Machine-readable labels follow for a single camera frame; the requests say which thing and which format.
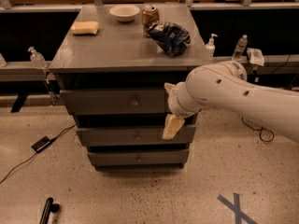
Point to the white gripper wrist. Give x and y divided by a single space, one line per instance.
175 101

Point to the grey top drawer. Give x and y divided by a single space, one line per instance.
114 101

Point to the grey drawer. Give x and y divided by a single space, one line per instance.
138 158
127 136
114 101

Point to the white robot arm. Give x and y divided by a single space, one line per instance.
224 85

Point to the grey middle drawer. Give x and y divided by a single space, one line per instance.
127 136

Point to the grey bottom drawer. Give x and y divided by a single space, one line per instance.
138 158

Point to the grey drawer cabinet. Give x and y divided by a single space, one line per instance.
121 57

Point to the right pump sanitizer bottle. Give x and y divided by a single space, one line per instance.
210 46

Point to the pump sanitizer bottle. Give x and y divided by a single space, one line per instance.
210 46
37 59

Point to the blue chip bag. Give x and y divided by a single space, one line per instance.
172 38

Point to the orange soda can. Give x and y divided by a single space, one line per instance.
150 15

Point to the clear water bottle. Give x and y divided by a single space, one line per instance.
240 47

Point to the white crumpled packet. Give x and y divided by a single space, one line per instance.
255 56

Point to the white bowl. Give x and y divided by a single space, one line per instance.
124 13

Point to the yellow sponge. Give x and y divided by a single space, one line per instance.
84 28

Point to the black power adapter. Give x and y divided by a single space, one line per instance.
41 144

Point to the left pump sanitizer bottle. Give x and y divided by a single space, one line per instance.
37 59

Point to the black handle object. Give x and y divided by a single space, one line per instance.
50 207

